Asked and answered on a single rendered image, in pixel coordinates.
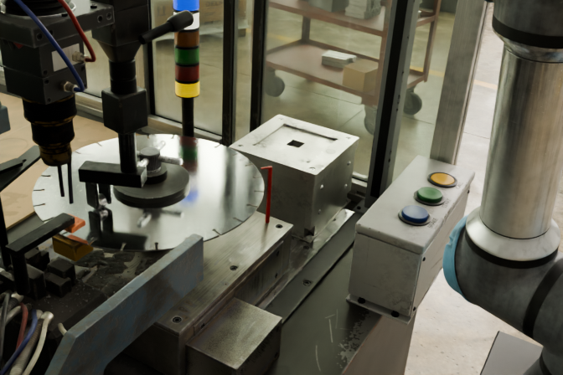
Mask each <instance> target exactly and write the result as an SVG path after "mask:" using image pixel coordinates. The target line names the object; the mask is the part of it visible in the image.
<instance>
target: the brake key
mask: <svg viewBox="0 0 563 375"><path fill-rule="evenodd" d="M402 217H403V218H405V219H406V220H408V221H411V222H414V223H423V222H425V221H427V219H428V212H427V211H426V210H425V209H424V208H423V207H420V206H416V205H409V206H405V207H404V208H403V210H402Z"/></svg>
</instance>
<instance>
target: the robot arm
mask: <svg viewBox="0 0 563 375"><path fill-rule="evenodd" d="M484 1H486V2H488V3H494V6H493V18H492V30H493V32H494V33H495V34H496V35H497V36H498V37H499V38H500V39H501V40H502V41H503V42H504V47H503V53H502V59H501V65H500V71H499V77H498V88H497V94H496V101H495V107H494V113H493V124H492V130H491V136H490V142H489V148H488V159H487V165H486V171H485V177H484V183H483V194H482V200H481V205H480V206H478V207H476V208H475V209H474V210H473V211H472V212H471V213H470V214H468V215H466V216H465V217H463V218H462V219H461V220H460V221H459V222H458V223H457V225H456V226H455V227H454V229H453V230H452V232H451V234H450V236H449V238H450V241H449V243H448V244H446V247H445V249H444V254H443V259H442V269H443V274H444V277H445V280H446V282H447V283H448V285H449V286H450V287H451V288H452V289H453V290H455V291H456V292H457V293H458V294H460V295H461V296H462V297H463V298H464V299H465V300H466V301H468V302H470V303H472V304H474V305H476V306H479V307H481V308H482V309H484V310H485V311H487V312H489V313H490V314H492V315H493V316H496V317H497V318H498V319H500V320H501V321H504V322H505V323H507V324H508V325H510V326H512V327H513V328H515V329H516V330H518V331H520V332H522V333H523V334H525V335H526V336H528V337H530V338H531V339H533V340H534V341H536V342H538V343H539V344H541V345H542V346H543V349H542V352H541V354H540V357H539V358H538V359H537V360H536V361H535V362H534V363H533V365H532V366H531V367H530V368H529V369H528V370H527V371H526V372H525V373H524V374H523V375H563V253H561V252H560V251H558V248H559V244H560V229H559V227H558V225H557V224H556V222H555V221H554V220H553V219H552V215H553V211H554V207H555V200H556V197H557V193H558V189H559V185H560V178H561V174H562V170H563V0H484Z"/></svg>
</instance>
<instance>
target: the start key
mask: <svg viewBox="0 0 563 375"><path fill-rule="evenodd" d="M417 197H418V198H419V199H420V200H422V201H425V202H428V203H438V202H440V201H441V200H442V192H441V191H439V190H438V189H436V188H433V187H421V188H419V190H418V192H417Z"/></svg>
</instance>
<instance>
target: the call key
mask: <svg viewBox="0 0 563 375"><path fill-rule="evenodd" d="M431 180H432V181H433V182H436V183H439V184H442V185H451V184H453V183H454V179H453V177H451V176H449V175H447V174H444V173H435V174H433V175H432V176H431Z"/></svg>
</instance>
